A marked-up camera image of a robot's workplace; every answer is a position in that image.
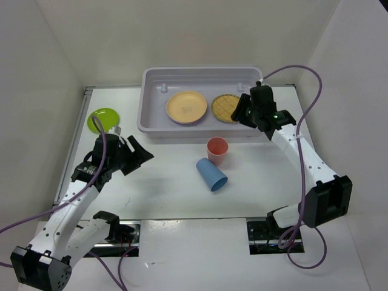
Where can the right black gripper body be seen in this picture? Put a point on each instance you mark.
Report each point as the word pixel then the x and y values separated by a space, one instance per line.
pixel 253 112

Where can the lime green plate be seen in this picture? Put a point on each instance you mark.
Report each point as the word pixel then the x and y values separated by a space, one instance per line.
pixel 108 117

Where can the blue plastic cup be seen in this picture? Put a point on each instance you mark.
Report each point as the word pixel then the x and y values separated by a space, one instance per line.
pixel 212 176

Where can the purple plastic plate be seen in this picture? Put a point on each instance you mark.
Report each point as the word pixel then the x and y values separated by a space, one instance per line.
pixel 182 123

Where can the cream yellow plastic plate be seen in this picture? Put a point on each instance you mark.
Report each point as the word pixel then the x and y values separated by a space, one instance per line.
pixel 186 106

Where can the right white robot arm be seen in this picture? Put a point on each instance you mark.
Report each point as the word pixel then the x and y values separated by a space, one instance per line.
pixel 327 195

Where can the woven bamboo plate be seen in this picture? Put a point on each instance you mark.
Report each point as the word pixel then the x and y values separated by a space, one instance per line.
pixel 223 106

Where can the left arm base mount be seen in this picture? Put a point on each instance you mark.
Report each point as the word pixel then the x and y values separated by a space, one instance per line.
pixel 127 240

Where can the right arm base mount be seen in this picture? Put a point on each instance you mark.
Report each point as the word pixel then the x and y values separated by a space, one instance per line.
pixel 262 240

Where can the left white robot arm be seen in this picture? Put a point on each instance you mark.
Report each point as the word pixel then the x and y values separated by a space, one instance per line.
pixel 46 263

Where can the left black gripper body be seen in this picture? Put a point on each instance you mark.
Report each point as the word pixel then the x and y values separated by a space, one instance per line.
pixel 124 153

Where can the lavender plastic bin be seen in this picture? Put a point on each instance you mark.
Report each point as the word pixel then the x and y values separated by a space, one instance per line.
pixel 159 84

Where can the salmon pink plastic cup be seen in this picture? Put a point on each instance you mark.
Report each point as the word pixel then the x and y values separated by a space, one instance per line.
pixel 217 148

